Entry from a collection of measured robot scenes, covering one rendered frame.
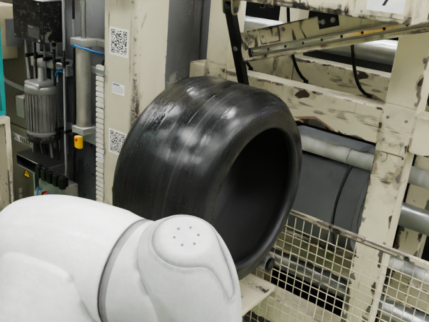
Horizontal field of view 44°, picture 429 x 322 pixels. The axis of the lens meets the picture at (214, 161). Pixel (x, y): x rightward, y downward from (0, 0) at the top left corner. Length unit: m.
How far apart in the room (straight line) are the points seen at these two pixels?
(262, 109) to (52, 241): 0.79
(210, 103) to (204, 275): 0.77
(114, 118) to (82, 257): 0.98
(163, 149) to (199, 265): 0.71
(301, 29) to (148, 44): 0.44
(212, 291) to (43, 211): 0.23
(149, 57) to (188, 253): 1.01
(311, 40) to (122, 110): 0.58
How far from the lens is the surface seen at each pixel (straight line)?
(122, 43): 1.48
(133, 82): 1.47
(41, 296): 0.62
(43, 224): 0.64
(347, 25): 1.53
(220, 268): 0.55
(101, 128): 1.63
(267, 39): 1.65
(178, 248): 0.53
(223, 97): 1.28
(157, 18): 1.49
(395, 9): 1.33
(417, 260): 1.62
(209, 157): 1.18
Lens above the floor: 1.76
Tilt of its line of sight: 22 degrees down
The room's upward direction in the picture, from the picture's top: 5 degrees clockwise
